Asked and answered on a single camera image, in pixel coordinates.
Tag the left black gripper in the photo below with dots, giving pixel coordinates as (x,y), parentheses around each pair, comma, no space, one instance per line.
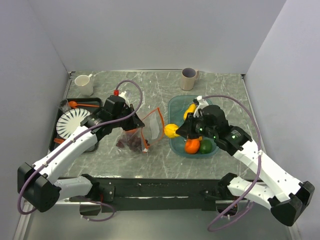
(135,122)

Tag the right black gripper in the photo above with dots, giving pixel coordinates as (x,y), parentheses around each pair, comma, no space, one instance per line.
(186,130)

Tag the yellow lemon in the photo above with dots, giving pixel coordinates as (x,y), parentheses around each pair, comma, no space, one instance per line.
(170,130)

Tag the clear zip top bag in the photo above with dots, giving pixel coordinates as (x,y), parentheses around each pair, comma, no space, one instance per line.
(152,132)

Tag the orange tangerine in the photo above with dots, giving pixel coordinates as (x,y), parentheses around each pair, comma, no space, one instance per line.
(192,146)

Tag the purple grape bunch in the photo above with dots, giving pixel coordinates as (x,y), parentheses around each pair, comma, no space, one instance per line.
(133,142)

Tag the yellow squash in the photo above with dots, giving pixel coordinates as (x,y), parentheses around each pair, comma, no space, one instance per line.
(190,109)

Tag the green lime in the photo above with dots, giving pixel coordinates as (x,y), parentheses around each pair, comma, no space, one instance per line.
(205,147)

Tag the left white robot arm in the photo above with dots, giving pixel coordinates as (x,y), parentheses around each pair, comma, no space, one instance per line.
(39,184)

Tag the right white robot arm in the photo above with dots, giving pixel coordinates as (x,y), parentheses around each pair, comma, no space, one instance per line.
(284,195)

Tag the teal plastic tray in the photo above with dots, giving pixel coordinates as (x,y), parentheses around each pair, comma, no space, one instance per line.
(175,112)

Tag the black tray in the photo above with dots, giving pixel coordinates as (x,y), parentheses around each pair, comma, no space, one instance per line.
(86,100)

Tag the beige mug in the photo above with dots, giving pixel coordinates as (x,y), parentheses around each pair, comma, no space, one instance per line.
(188,78)

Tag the white cup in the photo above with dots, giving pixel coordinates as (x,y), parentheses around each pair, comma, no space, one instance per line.
(85,84)

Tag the striped white plate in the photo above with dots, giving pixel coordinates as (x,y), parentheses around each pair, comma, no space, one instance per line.
(69,121)

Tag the orange plastic spoon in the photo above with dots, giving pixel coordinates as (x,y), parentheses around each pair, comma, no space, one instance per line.
(74,104)

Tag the clear plastic glass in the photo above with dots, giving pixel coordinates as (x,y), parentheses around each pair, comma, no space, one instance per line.
(64,106)

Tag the orange plastic fork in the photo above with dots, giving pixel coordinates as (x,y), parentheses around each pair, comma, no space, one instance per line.
(58,140)

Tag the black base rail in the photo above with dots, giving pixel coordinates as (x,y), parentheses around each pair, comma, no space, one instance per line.
(142,194)

